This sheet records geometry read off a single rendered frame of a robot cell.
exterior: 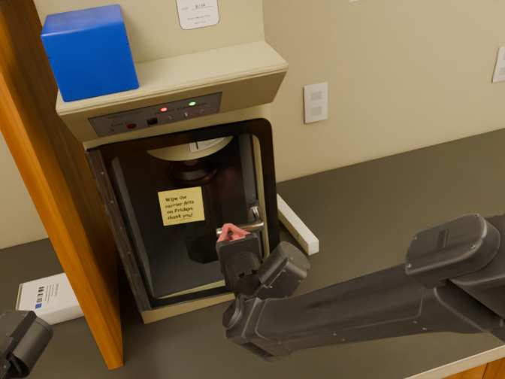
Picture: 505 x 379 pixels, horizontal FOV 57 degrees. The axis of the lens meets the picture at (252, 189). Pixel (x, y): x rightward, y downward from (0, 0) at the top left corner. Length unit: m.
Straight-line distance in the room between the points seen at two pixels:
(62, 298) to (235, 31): 0.71
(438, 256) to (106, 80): 0.46
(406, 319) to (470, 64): 1.26
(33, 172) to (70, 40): 0.21
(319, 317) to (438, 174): 1.03
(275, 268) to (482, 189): 0.88
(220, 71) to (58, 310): 0.69
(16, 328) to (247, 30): 0.53
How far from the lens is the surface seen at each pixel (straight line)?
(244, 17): 0.77
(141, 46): 0.75
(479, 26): 1.58
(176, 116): 0.75
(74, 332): 1.14
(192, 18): 0.75
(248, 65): 0.69
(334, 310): 0.49
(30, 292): 1.22
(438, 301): 0.39
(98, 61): 0.64
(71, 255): 0.82
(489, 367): 1.18
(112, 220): 0.88
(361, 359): 0.99
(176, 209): 0.87
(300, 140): 1.41
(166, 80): 0.67
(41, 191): 0.75
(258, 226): 0.85
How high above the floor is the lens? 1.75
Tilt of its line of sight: 35 degrees down
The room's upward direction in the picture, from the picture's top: 6 degrees counter-clockwise
